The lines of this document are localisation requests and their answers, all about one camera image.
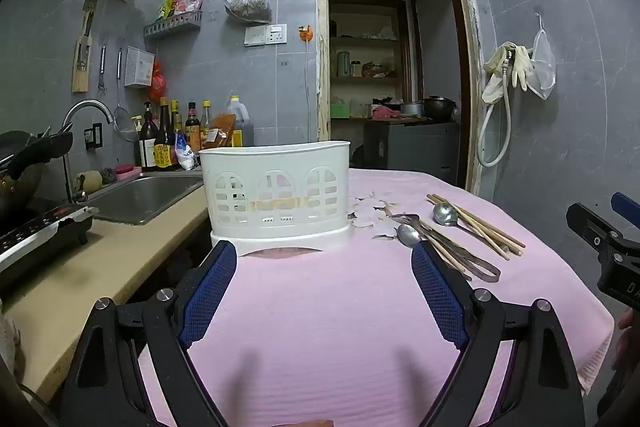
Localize metal faucet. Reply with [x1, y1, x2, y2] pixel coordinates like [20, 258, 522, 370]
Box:
[61, 99, 115, 202]

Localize white cloth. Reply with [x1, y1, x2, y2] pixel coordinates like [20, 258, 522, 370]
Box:
[0, 299, 25, 380]

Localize metal mesh strainer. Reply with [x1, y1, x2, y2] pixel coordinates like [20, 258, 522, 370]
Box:
[114, 48, 141, 142]

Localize pink floral tablecloth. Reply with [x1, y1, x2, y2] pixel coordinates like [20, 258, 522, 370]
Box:
[137, 167, 616, 427]

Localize wooden shelf unit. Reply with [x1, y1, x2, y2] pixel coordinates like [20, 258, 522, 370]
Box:
[329, 0, 412, 120]

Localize black pot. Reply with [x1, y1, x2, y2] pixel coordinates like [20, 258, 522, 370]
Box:
[422, 96, 458, 123]

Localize yellow cap clear bottle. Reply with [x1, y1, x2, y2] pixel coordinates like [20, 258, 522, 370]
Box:
[200, 100, 214, 150]

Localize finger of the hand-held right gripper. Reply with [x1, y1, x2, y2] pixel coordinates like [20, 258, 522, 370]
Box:
[611, 192, 640, 228]
[566, 203, 626, 258]

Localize white plastic utensil holder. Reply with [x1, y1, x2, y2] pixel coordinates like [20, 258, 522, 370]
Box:
[199, 141, 355, 257]

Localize induction cooker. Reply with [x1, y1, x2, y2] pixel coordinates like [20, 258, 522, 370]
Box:
[0, 202, 100, 293]

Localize wooden knife board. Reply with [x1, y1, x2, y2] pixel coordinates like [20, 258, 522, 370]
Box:
[72, 0, 98, 94]

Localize wooden door frame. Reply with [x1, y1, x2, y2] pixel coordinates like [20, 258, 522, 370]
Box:
[315, 0, 496, 202]

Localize white cable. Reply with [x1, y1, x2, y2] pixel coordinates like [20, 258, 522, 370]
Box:
[303, 40, 311, 112]

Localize dark soy sauce bottle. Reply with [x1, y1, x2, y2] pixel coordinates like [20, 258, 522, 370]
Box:
[154, 97, 177, 171]

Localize large oil jug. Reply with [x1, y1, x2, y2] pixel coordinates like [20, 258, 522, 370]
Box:
[225, 94, 256, 148]

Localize dark metal tongs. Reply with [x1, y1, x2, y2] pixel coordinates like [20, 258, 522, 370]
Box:
[390, 213, 502, 283]

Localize orange spice packet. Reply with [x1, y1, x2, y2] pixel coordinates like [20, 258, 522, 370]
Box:
[204, 114, 238, 148]

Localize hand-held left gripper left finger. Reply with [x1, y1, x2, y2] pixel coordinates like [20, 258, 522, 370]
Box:
[59, 239, 238, 427]

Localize stainless steel sink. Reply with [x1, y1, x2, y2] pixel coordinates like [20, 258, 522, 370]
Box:
[90, 174, 205, 226]

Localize red plastic bag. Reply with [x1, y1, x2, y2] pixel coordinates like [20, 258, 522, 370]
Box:
[149, 61, 167, 104]

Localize clear plastic bag on hook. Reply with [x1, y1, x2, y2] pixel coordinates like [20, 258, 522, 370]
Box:
[527, 13, 557, 100]

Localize hanging metal peeler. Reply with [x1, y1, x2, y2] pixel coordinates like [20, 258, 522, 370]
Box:
[98, 46, 109, 96]

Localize loofah sponge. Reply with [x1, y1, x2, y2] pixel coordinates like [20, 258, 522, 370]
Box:
[74, 172, 103, 194]

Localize red cap sauce bottle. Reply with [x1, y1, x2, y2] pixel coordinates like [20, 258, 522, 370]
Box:
[185, 102, 202, 152]

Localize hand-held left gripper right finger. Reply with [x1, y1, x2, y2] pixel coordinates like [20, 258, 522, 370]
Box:
[411, 239, 586, 427]

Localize white wall box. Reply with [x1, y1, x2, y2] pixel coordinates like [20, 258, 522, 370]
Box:
[124, 47, 156, 88]

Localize person's right hand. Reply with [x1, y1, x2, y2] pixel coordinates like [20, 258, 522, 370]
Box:
[614, 307, 640, 370]

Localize colourful snack packets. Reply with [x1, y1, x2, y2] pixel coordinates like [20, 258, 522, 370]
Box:
[157, 0, 203, 18]

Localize grey wall shelf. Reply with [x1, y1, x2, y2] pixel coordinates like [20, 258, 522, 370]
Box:
[144, 10, 202, 40]

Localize yellow cap dark bottle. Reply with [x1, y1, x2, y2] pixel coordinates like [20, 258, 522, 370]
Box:
[170, 99, 184, 144]

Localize metal spoon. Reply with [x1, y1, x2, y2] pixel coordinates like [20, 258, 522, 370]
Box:
[432, 202, 493, 248]
[397, 223, 451, 258]

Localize white salt bag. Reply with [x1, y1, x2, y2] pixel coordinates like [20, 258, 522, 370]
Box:
[175, 132, 201, 170]

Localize brown pump bottle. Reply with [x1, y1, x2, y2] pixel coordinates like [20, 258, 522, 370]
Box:
[139, 101, 160, 172]

